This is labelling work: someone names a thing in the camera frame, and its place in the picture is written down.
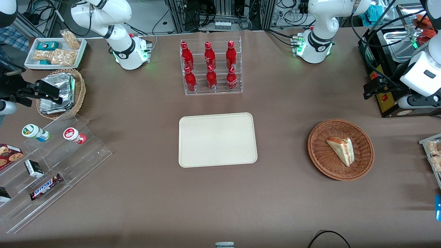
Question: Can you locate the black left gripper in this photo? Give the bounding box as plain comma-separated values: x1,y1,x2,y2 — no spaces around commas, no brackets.
363,77,406,101

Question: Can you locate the triangular sandwich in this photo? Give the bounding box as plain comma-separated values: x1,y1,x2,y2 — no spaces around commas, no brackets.
326,137,355,167

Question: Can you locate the deep tan wicker basket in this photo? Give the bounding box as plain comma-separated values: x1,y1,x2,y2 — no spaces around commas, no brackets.
36,68,86,120

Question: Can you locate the white rectangular snack tray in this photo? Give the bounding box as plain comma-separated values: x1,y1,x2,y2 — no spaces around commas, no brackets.
24,37,87,70

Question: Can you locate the shallow brown wicker basket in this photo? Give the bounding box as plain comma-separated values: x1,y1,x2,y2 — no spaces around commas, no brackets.
307,119,375,181

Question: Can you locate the grey tray with snacks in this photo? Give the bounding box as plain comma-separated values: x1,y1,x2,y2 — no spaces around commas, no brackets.
418,133,441,190

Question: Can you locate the beige plastic tray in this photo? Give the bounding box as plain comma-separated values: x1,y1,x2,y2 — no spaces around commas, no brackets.
178,112,258,168

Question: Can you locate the foil wrapped package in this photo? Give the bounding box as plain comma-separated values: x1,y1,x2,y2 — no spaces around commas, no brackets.
41,73,76,108
39,102,72,115

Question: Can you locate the black food warmer appliance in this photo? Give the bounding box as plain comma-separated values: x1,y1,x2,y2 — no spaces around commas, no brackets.
358,3,441,118

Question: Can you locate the clear bag of crackers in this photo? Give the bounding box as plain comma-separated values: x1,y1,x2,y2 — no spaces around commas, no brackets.
51,49,78,66
32,50,53,62
60,30,81,50

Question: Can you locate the green lid yogurt cup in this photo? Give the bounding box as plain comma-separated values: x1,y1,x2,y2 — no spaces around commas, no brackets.
22,124,50,142

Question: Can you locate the red lid yogurt cup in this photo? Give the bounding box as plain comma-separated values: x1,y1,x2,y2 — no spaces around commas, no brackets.
63,127,87,145

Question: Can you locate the teal snack box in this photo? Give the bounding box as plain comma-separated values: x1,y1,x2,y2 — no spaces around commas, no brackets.
37,41,60,51

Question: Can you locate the steel warmer pan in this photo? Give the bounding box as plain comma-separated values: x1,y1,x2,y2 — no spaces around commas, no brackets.
383,30,419,63

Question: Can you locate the clear acrylic stepped display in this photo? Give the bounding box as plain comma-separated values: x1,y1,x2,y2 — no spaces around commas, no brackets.
0,114,113,235

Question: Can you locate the blue checkered cloth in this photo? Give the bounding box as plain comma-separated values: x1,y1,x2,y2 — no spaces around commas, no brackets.
0,26,30,53

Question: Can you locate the teal cloth bundle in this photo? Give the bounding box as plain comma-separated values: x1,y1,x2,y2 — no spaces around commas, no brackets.
366,4,381,22

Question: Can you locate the small black white carton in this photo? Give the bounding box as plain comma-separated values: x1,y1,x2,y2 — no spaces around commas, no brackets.
24,159,44,178

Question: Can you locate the red cookie box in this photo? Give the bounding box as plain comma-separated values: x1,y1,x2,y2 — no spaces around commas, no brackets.
0,143,24,171

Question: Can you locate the Snickers chocolate bar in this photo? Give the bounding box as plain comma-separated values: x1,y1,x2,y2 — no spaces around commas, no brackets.
29,173,63,201

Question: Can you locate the red soda bottle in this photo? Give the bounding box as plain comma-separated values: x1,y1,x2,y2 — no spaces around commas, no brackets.
181,41,194,70
184,66,197,92
226,66,238,91
204,41,217,70
226,40,237,70
206,64,218,90

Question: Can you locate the clear acrylic bottle rack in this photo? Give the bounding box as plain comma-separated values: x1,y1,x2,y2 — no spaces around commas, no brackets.
180,36,243,96

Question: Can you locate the aluminium equipment rack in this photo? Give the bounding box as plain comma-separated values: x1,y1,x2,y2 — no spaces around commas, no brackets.
165,0,277,32

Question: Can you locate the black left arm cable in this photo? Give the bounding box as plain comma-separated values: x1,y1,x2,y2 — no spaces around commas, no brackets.
351,0,429,91

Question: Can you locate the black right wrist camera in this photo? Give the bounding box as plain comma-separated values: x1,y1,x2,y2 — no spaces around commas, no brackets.
0,64,25,100

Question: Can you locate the black floor cable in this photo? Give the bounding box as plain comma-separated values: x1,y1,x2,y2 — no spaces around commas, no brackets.
308,230,351,248

